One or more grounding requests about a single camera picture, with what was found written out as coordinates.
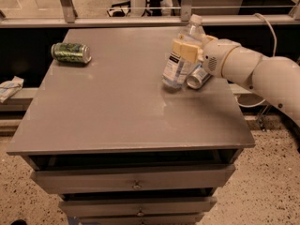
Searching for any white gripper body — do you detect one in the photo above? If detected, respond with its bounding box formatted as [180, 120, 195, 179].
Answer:
[202, 39, 241, 78]

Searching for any clear plastic bottle blue label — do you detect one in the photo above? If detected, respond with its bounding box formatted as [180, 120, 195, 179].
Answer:
[162, 14, 205, 89]

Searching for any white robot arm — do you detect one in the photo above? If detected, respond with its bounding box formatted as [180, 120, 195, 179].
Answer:
[172, 36, 300, 126]

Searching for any blue silver soda can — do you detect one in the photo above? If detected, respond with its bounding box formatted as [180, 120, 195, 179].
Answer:
[187, 65, 211, 89]

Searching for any grey drawer cabinet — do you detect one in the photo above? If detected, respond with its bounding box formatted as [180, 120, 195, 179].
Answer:
[7, 26, 256, 225]

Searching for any green soda can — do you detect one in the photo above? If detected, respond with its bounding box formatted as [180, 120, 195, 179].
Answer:
[51, 43, 92, 64]

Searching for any grey metal railing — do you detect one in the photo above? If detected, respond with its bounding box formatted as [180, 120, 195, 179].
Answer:
[0, 0, 299, 28]

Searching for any top grey drawer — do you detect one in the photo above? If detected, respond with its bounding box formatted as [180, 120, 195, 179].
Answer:
[31, 164, 235, 194]

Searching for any grey drawer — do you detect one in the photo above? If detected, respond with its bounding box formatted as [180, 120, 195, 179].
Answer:
[80, 214, 203, 225]
[31, 164, 235, 194]
[59, 197, 217, 218]

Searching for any middle grey drawer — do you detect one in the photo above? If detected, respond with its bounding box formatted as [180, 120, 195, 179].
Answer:
[59, 197, 217, 218]

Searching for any bottom grey drawer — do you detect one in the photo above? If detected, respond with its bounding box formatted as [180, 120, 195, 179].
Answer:
[80, 214, 203, 225]

